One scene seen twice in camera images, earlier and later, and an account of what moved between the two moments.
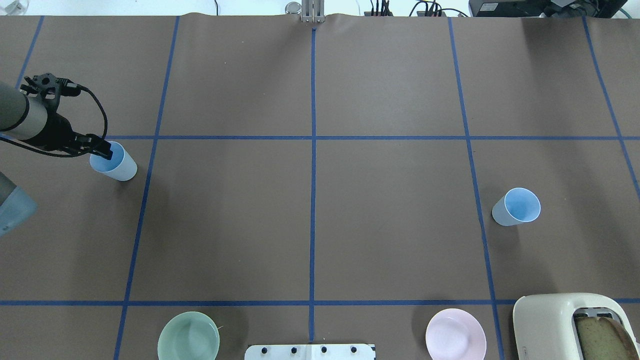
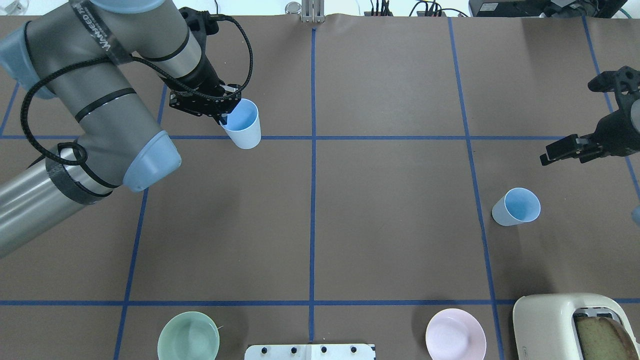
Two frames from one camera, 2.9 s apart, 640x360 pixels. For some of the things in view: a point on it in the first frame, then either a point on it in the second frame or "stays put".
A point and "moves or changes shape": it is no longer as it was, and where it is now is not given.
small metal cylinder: [293, 8] stays put
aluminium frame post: [313, 11] stays put
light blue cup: [122, 166] moves or changes shape
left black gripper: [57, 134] -> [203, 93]
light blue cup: [517, 206] stays put
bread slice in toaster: [604, 338] stays put
